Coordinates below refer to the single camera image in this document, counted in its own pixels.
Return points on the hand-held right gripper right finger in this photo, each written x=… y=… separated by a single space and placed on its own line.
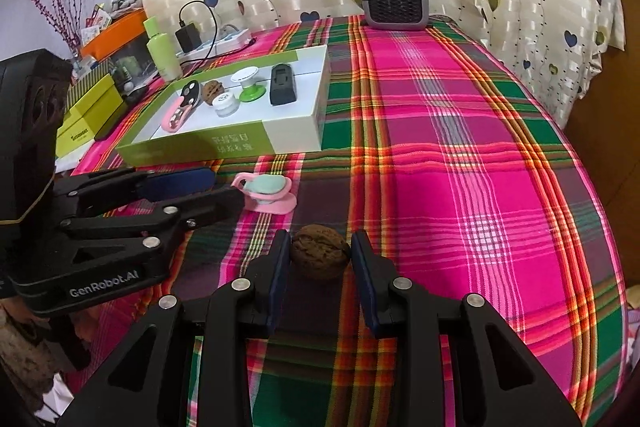
x=362 y=282

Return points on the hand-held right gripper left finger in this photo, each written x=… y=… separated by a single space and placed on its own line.
x=280 y=277

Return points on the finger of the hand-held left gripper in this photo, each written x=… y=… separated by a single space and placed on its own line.
x=215 y=204
x=175 y=182

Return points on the brown walnut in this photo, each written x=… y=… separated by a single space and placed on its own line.
x=210 y=88
x=320 y=257

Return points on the pink clip with mint pad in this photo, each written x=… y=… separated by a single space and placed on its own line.
x=267 y=192

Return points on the pink case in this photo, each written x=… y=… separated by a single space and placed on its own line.
x=176 y=117

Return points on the small white jar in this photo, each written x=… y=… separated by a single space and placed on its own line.
x=223 y=103

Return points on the green and white cardboard box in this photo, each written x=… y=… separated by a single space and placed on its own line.
x=290 y=132

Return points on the black rectangular device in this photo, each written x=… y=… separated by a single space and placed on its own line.
x=282 y=84

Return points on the person's left forearm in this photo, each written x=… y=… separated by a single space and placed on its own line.
x=20 y=347

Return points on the yellow-green shoe box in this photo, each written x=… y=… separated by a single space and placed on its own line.
x=85 y=117

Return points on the striped grey gift box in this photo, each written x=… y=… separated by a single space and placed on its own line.
x=92 y=82

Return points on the black and white round remote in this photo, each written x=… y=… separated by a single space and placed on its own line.
x=190 y=93

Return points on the black phone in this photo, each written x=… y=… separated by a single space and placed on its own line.
x=135 y=94

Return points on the green and white suction holder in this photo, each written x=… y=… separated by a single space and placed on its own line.
x=247 y=84

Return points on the printed cards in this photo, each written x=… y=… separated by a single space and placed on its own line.
x=97 y=19

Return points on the orange storage box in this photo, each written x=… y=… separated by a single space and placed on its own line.
x=117 y=32

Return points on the light green bottle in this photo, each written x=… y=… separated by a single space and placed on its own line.
x=162 y=49

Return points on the black charger plug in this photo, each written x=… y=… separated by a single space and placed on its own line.
x=187 y=38

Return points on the white power strip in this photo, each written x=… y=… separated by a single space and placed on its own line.
x=222 y=44

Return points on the pink plaid tablecloth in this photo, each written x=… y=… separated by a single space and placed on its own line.
x=475 y=157

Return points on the wooden furniture panel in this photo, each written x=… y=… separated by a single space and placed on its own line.
x=617 y=157

